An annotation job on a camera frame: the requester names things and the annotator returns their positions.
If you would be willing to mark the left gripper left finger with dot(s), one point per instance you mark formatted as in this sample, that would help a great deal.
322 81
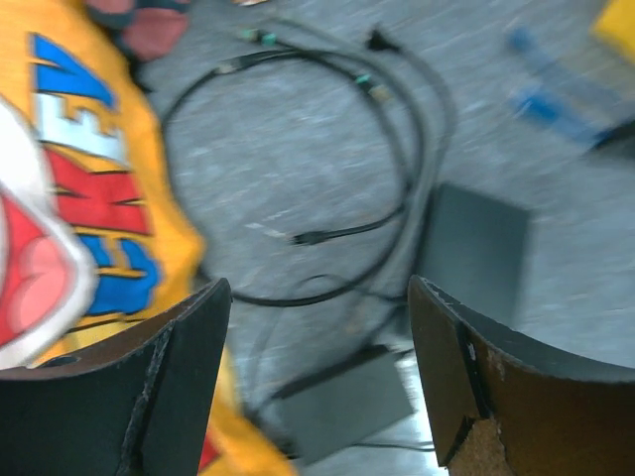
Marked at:
136 403

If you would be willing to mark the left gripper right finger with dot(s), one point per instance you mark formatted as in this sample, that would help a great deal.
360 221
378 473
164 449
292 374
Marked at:
502 403

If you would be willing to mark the black power adapter brick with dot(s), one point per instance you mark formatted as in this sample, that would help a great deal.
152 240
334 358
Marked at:
343 404

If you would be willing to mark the black network switch box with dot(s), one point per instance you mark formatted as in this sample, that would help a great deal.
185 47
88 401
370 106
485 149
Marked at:
474 247

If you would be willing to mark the orange Mickey Mouse pillow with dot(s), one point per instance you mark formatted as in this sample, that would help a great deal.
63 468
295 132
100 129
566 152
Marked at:
92 239

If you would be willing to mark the maroon crumpled garment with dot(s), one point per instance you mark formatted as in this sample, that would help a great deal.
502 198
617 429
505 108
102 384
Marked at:
143 30

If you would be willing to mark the yellow patterned children's garment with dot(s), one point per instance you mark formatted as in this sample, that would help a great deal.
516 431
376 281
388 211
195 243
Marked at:
615 26

